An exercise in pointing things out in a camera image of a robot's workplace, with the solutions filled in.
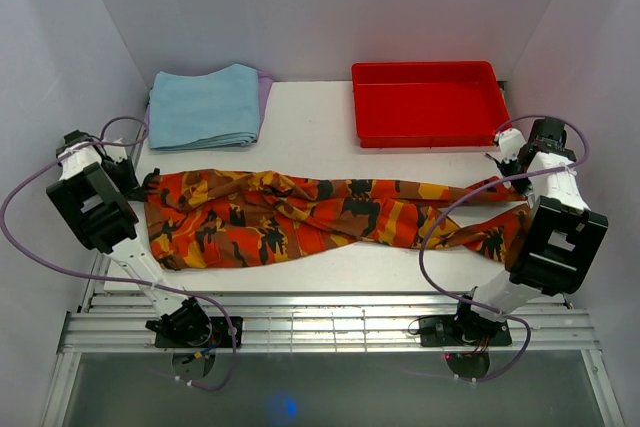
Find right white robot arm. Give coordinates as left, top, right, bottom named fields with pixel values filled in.
left=451, top=118, right=608, bottom=344

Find orange camouflage trousers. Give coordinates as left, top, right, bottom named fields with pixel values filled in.
left=144, top=170, right=529, bottom=271

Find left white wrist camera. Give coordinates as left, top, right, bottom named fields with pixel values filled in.
left=100, top=139, right=129, bottom=164

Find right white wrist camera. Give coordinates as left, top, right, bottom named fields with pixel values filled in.
left=494, top=128, right=526, bottom=163

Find aluminium rail frame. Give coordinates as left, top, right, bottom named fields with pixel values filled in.
left=42, top=79, right=624, bottom=427

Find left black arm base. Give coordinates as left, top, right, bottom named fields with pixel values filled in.
left=145, top=316, right=232, bottom=349

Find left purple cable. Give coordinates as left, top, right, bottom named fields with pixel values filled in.
left=0, top=115, right=239, bottom=393

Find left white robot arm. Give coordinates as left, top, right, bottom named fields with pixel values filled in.
left=46, top=130, right=213, bottom=347

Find folded purple cloth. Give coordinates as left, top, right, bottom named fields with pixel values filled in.
left=142, top=69, right=275, bottom=133

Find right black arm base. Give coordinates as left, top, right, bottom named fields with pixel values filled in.
left=407, top=315, right=512, bottom=348

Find folded light blue cloth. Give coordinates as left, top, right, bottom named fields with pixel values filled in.
left=147, top=63, right=264, bottom=151

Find red plastic tray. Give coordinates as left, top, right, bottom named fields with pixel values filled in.
left=351, top=61, right=510, bottom=149

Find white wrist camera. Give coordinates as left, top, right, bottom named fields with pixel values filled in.
left=100, top=139, right=129, bottom=164
left=494, top=128, right=526, bottom=163

